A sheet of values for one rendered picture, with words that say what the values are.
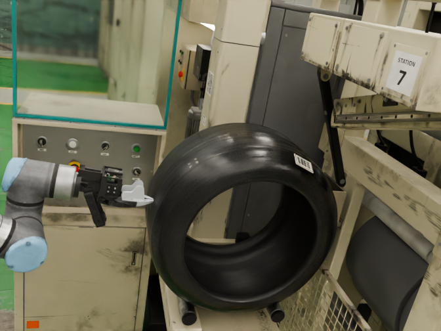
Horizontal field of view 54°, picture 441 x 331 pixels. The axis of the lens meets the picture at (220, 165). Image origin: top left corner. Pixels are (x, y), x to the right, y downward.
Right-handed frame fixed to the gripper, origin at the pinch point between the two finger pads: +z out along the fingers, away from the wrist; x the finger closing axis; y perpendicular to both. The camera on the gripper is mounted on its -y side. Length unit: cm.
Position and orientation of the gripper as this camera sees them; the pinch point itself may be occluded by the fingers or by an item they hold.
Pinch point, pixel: (148, 201)
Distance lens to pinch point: 123.5
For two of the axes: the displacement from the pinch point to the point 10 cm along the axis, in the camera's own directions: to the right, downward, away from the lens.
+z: 9.4, 1.7, 3.0
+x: -2.2, -3.9, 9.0
